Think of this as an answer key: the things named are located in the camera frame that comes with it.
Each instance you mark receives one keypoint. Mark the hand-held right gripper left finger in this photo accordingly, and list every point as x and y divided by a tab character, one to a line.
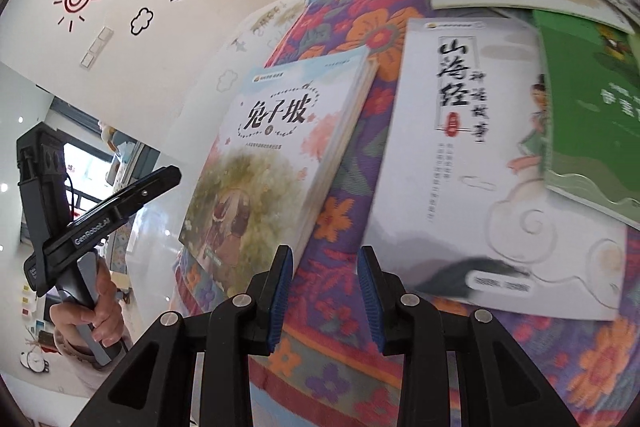
280	302

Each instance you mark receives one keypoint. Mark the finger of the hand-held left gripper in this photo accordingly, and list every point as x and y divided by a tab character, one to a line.
150	187

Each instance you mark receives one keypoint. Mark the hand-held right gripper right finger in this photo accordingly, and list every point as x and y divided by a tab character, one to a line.
369	302

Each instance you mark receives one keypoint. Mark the pastel forest cover book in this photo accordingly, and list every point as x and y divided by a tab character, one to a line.
260	157

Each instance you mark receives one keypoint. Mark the white book green-robed figure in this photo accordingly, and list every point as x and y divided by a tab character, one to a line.
450	207

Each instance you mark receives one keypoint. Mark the green cover book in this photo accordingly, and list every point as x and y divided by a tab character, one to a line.
590	107

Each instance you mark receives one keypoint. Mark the person's left forearm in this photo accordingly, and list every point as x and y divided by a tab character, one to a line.
70	347

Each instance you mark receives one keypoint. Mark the person's left hand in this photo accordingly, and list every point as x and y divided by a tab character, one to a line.
111	307

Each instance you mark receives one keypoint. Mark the coloured sticky notes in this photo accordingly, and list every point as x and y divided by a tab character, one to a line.
27	299

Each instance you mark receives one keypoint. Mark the floral blanket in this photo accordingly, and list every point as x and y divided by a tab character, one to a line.
350	22

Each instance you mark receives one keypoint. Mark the white wall switch row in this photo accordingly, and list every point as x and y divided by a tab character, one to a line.
97	47

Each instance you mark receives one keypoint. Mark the small black cloud wall sticker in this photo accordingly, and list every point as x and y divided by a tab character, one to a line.
142	22

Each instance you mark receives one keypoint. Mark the round wall clock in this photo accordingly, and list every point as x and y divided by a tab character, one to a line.
34	361

